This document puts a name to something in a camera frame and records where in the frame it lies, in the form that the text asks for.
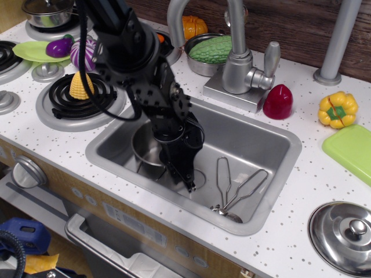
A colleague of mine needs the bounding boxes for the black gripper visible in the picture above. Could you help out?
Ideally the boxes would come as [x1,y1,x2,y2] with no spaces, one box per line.
[153,113,205,193]

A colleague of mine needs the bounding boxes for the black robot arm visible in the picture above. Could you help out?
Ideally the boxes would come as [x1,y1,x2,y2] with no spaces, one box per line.
[76,1,205,192]

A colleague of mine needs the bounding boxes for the grey sink basin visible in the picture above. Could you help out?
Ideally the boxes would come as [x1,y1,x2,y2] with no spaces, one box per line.
[86,99,302,235]

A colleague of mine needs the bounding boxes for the stainless steel pot lid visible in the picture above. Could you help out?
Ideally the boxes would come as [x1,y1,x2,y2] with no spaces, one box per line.
[308,202,370,277]

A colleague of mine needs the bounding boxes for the small lidded steel pot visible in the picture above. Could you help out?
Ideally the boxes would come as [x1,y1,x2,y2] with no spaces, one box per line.
[21,0,78,28]

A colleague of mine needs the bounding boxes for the silver toy faucet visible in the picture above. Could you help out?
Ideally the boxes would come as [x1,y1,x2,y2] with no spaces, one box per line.
[166,0,281,114]

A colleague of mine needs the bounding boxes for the steel bowl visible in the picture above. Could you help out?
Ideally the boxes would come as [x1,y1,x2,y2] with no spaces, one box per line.
[184,33,225,77]

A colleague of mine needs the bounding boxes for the red toy pepper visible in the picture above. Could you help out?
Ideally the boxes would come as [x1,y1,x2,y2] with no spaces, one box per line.
[263,84,293,120]

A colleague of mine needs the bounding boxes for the back right black burner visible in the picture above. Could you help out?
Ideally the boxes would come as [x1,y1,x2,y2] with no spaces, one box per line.
[156,30,181,65]

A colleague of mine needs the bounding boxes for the black burner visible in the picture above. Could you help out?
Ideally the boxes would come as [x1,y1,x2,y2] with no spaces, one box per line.
[1,41,32,85]
[36,73,126,132]
[156,30,181,65]

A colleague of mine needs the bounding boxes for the green toy bitter gourd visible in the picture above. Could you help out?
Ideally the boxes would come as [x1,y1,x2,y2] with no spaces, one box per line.
[188,35,232,64]

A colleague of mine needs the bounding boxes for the yellow toy corn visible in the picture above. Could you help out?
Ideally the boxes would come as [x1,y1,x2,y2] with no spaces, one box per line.
[69,71,95,100]

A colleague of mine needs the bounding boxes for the front right black burner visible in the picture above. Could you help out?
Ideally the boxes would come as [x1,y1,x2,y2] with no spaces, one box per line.
[36,73,126,132]

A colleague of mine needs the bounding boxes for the orange toy carrot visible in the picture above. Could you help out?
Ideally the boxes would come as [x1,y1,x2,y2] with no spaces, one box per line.
[157,33,165,44]

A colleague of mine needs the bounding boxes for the orange toy pumpkin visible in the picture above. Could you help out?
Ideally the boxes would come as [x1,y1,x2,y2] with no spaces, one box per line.
[182,16,208,40]

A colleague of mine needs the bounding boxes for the silver oven dial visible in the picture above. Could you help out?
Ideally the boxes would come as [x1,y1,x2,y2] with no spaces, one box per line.
[11,155,48,189]

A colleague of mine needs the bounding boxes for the blue tool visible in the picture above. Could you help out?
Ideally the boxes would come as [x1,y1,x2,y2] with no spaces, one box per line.
[1,217,51,259]

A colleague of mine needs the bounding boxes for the purple striped toy onion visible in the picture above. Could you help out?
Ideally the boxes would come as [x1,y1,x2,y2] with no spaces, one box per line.
[70,39,97,72]

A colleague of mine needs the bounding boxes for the yellow toy bell pepper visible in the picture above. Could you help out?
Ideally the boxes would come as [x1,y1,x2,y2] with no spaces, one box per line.
[318,91,358,129]

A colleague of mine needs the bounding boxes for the green plastic cutting board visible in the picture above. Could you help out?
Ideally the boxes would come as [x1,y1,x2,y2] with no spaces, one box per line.
[322,125,370,186]

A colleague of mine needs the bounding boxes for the silver stove knob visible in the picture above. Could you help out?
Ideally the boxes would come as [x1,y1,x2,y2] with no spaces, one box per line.
[0,90,20,115]
[31,63,64,83]

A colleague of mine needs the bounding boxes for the grey vertical pole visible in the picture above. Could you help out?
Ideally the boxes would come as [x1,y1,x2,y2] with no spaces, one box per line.
[313,0,362,86]

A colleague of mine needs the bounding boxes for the purple toy eggplant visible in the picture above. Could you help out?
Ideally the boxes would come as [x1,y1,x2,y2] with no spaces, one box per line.
[46,34,75,58]

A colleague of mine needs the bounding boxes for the back left burner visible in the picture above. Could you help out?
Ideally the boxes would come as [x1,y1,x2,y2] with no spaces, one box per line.
[25,5,80,42]

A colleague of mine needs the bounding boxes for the silver left stove knob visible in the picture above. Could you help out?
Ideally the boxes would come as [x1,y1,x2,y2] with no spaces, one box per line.
[0,90,20,115]

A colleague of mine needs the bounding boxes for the light green plastic plate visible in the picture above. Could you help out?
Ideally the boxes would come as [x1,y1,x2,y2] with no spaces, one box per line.
[12,41,70,63]

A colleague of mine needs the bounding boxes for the left black burner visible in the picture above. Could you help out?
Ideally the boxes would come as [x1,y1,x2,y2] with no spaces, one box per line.
[1,41,32,85]

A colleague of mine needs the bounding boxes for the metal wire tongs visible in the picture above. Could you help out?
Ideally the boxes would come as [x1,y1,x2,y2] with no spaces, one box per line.
[209,156,269,224]

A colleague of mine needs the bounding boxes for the grey oven door handle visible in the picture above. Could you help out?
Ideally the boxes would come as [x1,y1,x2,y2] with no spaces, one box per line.
[65,214,180,277]

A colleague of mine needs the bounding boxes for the black cable lower left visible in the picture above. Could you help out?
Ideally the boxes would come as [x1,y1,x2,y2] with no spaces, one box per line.
[0,229,27,278]

